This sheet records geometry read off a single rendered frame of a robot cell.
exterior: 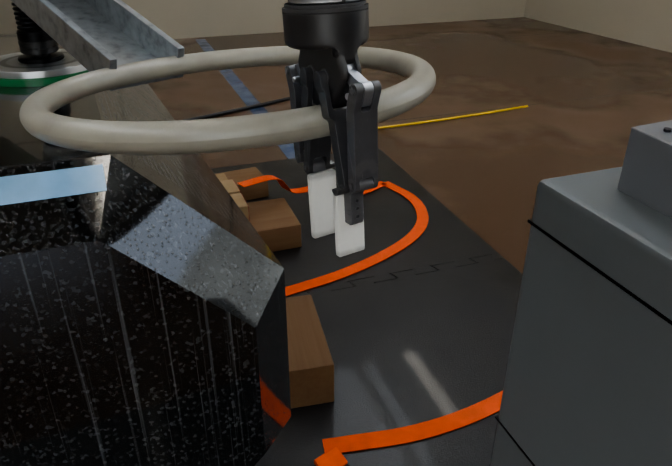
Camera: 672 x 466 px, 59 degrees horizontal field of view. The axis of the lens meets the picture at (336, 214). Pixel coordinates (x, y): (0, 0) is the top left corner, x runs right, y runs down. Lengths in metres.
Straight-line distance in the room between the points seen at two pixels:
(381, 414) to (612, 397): 0.84
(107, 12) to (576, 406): 0.95
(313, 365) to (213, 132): 0.99
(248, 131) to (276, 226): 1.58
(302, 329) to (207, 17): 4.94
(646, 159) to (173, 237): 0.60
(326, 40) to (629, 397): 0.49
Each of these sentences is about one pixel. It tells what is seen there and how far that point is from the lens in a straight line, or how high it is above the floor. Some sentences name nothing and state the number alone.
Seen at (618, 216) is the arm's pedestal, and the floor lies 0.80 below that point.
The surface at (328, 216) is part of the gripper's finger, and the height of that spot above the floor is 0.81.
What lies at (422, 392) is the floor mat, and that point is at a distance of 1.57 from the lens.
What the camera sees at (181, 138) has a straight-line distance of 0.53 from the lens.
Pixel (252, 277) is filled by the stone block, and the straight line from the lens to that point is 0.93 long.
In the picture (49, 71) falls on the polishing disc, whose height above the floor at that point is 0.83.
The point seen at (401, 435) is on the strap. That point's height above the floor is 0.02.
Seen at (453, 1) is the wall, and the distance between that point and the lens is 7.13.
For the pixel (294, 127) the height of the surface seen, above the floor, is 0.92.
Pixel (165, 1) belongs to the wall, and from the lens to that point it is 6.16.
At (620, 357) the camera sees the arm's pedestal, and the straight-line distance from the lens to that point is 0.72.
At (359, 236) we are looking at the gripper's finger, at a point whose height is 0.81.
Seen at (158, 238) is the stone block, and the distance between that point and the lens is 0.84.
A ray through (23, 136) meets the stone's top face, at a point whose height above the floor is 0.80.
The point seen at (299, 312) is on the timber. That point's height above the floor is 0.14.
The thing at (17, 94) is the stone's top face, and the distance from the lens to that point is 1.21.
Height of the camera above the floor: 1.09
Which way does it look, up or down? 27 degrees down
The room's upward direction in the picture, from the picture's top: straight up
